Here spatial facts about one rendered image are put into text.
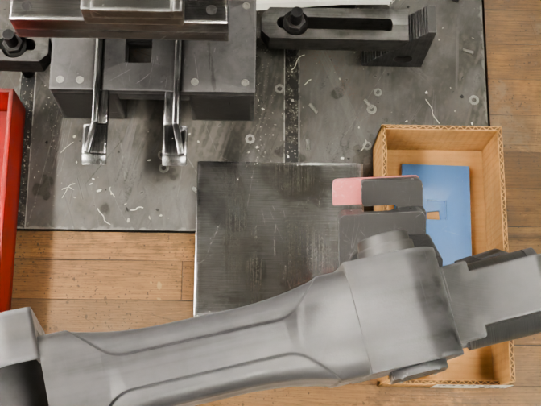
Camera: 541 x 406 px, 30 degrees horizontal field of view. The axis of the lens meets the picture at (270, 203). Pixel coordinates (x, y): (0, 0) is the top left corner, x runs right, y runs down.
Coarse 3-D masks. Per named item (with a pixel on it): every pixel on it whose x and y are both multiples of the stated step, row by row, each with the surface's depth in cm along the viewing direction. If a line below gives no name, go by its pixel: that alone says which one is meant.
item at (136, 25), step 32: (32, 0) 83; (64, 0) 83; (96, 0) 79; (128, 0) 79; (160, 0) 79; (192, 0) 84; (224, 0) 84; (32, 32) 85; (64, 32) 85; (96, 32) 85; (128, 32) 85; (160, 32) 85; (192, 32) 85; (224, 32) 85
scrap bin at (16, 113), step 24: (0, 96) 101; (0, 120) 105; (24, 120) 106; (0, 144) 105; (0, 168) 104; (0, 192) 103; (0, 216) 97; (0, 240) 96; (0, 264) 96; (0, 288) 96; (0, 312) 96
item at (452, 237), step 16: (432, 176) 104; (448, 176) 104; (464, 176) 104; (432, 192) 104; (448, 192) 104; (464, 192) 104; (448, 208) 104; (464, 208) 104; (432, 224) 103; (448, 224) 103; (464, 224) 103; (432, 240) 103; (448, 240) 103; (464, 240) 103; (448, 256) 102; (464, 256) 102
